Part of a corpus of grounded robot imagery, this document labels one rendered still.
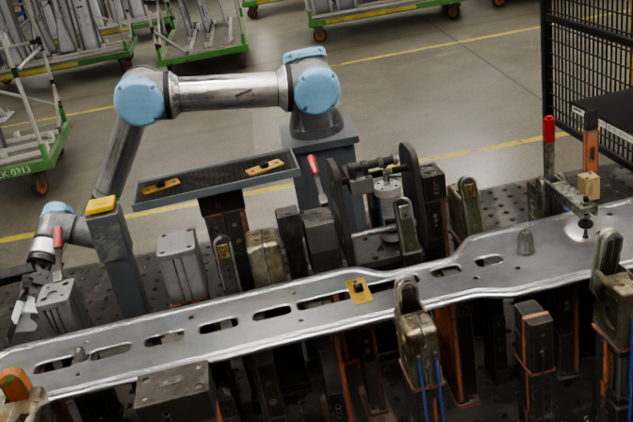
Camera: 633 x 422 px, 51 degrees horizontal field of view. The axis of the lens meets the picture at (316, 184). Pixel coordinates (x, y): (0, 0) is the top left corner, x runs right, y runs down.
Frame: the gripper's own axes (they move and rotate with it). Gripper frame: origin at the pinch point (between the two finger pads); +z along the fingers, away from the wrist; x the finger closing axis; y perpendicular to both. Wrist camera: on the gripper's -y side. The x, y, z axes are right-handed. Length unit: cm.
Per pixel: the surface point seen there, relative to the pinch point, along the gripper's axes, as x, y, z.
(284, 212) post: -50, 46, -21
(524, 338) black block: -78, 81, 9
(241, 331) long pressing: -51, 39, 8
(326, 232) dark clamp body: -54, 54, -17
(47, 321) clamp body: -26.4, 6.6, 4.5
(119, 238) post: -26.6, 16.1, -17.1
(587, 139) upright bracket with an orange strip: -86, 99, -36
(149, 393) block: -55, 24, 23
